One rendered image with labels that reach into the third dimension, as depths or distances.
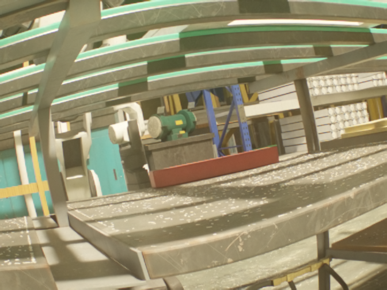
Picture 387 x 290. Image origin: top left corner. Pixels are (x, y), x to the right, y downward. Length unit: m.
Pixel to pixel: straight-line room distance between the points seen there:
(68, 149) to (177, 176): 0.73
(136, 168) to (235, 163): 0.68
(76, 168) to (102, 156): 3.35
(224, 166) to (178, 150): 3.94
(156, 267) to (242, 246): 0.08
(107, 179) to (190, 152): 0.77
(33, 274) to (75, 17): 0.24
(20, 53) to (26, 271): 0.34
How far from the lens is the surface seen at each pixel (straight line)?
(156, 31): 1.30
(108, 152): 5.52
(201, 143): 5.48
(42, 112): 1.12
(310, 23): 1.16
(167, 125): 5.45
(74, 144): 2.10
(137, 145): 2.07
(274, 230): 0.54
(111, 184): 5.51
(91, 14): 0.51
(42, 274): 0.48
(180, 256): 0.51
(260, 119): 7.52
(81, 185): 2.15
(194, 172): 1.46
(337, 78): 6.04
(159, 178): 1.44
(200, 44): 1.07
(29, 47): 0.72
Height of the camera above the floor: 0.67
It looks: level
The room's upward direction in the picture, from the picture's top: 11 degrees counter-clockwise
